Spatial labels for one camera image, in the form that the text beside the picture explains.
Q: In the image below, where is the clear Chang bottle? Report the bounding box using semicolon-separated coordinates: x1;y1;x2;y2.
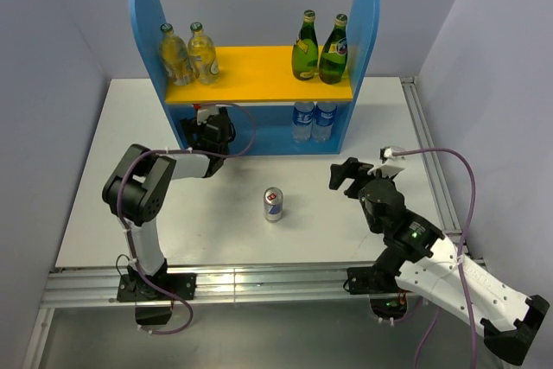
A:
188;22;219;85
159;22;194;86

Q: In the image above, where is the Red Bull can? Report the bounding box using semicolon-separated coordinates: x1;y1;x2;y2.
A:
264;187;283;222

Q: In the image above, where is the green Perrier bottle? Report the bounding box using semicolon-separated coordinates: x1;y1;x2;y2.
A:
291;10;319;81
319;14;348;85

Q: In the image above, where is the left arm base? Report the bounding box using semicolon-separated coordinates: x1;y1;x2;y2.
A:
116;272;197;328

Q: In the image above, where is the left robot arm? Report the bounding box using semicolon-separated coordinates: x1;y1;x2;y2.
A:
102;105;236;299

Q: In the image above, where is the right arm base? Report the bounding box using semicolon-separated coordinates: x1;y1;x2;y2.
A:
342;266;423;323

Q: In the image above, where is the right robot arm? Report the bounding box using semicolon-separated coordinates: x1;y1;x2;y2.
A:
329;156;550;366

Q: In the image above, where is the blue and yellow shelf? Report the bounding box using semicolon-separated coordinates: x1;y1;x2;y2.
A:
129;0;380;156

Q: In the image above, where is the right Pocari Sweat bottle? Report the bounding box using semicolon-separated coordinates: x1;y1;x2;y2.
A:
311;101;337;143

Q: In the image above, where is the pocari sweat bottle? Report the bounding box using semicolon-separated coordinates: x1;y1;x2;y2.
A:
292;102;315;143
311;101;337;143

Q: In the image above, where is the left Pocari Sweat bottle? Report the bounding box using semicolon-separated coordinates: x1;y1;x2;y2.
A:
292;102;315;143

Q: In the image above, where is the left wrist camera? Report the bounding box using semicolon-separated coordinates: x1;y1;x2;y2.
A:
194;104;219;125

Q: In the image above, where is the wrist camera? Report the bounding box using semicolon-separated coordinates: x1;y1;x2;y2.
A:
368;146;405;180
194;104;219;125

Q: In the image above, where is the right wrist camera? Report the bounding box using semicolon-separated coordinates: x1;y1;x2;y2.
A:
368;146;405;180

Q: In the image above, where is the right aluminium rail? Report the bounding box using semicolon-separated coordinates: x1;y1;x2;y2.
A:
398;76;506;369

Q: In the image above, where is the aluminium rail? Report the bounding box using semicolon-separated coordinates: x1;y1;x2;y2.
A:
398;76;506;369
39;261;373;309

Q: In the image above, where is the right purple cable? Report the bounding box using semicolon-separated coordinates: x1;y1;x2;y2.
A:
397;147;477;369

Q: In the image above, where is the front aluminium rail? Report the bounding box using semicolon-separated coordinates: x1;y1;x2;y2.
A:
39;261;373;309

